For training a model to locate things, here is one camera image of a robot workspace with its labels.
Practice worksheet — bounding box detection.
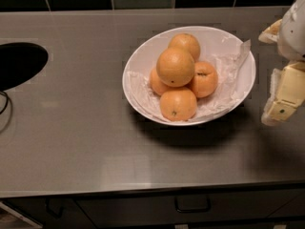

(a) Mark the left hidden orange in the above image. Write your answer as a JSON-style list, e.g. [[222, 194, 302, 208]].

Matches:
[[149, 68, 171, 95]]

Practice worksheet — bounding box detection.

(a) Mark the white ceramic bowl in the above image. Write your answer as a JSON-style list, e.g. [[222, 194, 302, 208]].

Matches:
[[122, 25, 257, 127]]

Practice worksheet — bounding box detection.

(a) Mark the black round object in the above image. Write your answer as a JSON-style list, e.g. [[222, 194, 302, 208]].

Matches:
[[0, 42, 49, 91]]

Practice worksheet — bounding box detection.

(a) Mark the black cable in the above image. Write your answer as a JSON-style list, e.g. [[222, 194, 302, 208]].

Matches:
[[0, 91, 10, 115]]

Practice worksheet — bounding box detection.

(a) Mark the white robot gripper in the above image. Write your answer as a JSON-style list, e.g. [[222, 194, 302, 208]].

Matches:
[[258, 0, 305, 126]]

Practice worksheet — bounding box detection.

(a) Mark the dark drawer with handle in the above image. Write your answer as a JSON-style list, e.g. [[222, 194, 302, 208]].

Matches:
[[77, 190, 301, 228]]

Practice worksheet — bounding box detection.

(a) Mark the dark left cabinet door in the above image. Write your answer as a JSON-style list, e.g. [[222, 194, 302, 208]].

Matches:
[[4, 198, 96, 229]]

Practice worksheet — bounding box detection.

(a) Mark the right orange with split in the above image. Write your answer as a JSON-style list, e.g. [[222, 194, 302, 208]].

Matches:
[[188, 61, 218, 98]]

